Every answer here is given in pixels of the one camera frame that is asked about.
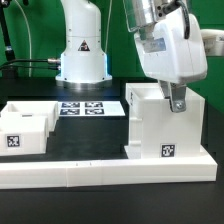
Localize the white drawer cabinet box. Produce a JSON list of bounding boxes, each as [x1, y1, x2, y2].
[[125, 83, 205, 159]]

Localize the white marker tag sheet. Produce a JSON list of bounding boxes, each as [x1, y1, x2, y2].
[[58, 101, 125, 117]]

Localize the black cables at base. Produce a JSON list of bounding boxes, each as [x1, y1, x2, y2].
[[0, 57, 63, 72]]

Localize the white hanging cable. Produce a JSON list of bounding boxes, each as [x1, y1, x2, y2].
[[13, 0, 34, 78]]

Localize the white rear drawer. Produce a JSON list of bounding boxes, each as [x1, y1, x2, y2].
[[0, 101, 59, 132]]

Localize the black camera stand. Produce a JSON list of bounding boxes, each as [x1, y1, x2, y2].
[[0, 0, 18, 78]]

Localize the white drawer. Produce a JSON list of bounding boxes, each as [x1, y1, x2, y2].
[[0, 101, 59, 132], [0, 115, 49, 156]]

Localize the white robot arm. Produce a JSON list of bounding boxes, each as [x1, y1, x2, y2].
[[56, 0, 224, 113]]

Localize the white L-shaped guide frame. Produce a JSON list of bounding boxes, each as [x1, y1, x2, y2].
[[0, 147, 217, 189]]

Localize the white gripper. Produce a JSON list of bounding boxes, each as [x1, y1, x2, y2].
[[133, 4, 224, 114]]

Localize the white front drawer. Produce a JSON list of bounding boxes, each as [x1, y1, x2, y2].
[[0, 115, 49, 156]]

